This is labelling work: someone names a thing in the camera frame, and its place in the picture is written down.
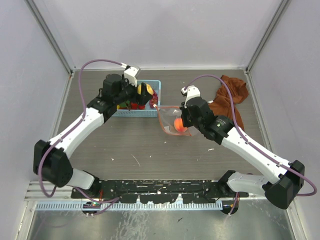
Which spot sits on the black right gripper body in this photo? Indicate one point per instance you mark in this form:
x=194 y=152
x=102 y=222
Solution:
x=187 y=121

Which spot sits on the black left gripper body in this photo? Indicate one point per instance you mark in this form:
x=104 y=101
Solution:
x=129 y=92

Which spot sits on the purple grape bunch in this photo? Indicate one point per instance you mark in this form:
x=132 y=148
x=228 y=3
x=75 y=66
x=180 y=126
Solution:
x=154 y=101

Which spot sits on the light blue plastic basket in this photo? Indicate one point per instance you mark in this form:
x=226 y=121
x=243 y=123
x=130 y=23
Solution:
x=148 y=111

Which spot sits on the orange peach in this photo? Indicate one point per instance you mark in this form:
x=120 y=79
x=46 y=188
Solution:
x=178 y=125

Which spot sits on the clear zip top bag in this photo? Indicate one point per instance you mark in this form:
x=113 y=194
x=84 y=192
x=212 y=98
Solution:
x=167 y=115

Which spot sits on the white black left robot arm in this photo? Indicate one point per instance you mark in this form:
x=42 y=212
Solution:
x=51 y=161

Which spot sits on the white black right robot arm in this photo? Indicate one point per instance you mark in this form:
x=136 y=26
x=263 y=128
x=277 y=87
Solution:
x=280 y=180

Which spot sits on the red strawberry cluster with leaves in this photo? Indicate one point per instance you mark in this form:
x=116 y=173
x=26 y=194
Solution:
x=127 y=105

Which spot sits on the brown cloth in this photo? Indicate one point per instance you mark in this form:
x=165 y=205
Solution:
x=221 y=105

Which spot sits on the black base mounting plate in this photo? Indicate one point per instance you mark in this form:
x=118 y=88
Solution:
x=159 y=191

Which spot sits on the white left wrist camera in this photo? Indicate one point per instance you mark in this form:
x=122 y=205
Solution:
x=130 y=73

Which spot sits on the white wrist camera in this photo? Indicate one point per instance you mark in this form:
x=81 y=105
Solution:
x=190 y=92
x=130 y=73

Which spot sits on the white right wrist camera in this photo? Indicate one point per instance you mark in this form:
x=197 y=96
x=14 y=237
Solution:
x=190 y=92

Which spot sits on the left aluminium frame post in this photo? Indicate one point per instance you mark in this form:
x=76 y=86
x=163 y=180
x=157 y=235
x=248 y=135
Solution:
x=42 y=15

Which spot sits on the aluminium frame post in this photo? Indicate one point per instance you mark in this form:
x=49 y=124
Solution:
x=42 y=15
x=268 y=32

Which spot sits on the right aluminium frame post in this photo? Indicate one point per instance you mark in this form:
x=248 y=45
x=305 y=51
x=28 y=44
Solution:
x=268 y=32

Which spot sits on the slotted cable duct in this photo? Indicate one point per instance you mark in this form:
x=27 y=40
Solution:
x=88 y=206

